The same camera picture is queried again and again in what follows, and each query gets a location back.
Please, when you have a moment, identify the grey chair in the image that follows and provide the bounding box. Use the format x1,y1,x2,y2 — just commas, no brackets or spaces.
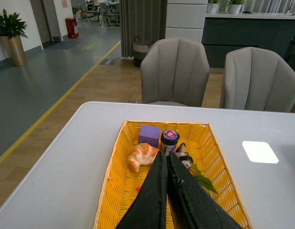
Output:
220,47,295,113
140,38,210,107

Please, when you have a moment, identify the yellow wicker basket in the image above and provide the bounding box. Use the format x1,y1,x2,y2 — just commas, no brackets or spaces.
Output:
93,120,253,229

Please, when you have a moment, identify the panda figurine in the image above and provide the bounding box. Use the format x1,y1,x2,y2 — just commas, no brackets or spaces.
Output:
175,143,193,169

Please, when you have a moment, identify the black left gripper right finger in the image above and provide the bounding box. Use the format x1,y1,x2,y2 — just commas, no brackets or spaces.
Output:
167,152,241,229

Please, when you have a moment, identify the red bin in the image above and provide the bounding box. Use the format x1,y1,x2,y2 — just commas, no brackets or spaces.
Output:
65,17,79,38

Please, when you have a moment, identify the woven laundry basket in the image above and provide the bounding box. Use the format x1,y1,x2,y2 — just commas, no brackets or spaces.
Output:
133,36,155,67

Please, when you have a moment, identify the potted plant gold vase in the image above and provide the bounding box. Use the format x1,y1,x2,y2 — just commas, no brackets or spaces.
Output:
0,9,28,67

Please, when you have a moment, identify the white potted plant pot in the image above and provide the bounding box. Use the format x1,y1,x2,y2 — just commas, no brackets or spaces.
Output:
227,0,244,14

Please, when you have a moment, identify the white pillar cabinet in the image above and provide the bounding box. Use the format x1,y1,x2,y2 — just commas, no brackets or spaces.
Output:
165,0,208,42

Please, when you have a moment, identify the small jar with label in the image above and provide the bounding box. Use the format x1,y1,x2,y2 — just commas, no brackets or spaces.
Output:
160,130,180,155

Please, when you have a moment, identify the toy carrot with leaves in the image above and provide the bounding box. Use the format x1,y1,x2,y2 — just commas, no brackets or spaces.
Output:
136,163,219,195

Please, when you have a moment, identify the toy croissant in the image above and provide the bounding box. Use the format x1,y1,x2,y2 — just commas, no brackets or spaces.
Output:
127,143,159,172

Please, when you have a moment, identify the grey chair left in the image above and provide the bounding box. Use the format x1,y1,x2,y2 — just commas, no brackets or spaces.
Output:
140,38,210,107

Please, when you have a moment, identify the purple foam block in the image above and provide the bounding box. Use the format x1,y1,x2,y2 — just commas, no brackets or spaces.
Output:
138,125,160,148

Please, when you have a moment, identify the grey chair right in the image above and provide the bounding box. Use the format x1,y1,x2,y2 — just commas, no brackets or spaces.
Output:
220,47,295,113

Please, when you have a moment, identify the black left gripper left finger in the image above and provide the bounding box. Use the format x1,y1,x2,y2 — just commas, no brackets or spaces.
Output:
116,151,167,229

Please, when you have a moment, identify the dark counter cabinet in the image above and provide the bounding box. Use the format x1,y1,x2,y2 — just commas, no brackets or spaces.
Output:
202,13,295,70

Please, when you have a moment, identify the grey curtain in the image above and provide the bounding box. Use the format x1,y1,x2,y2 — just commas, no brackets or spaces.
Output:
120,0,167,58

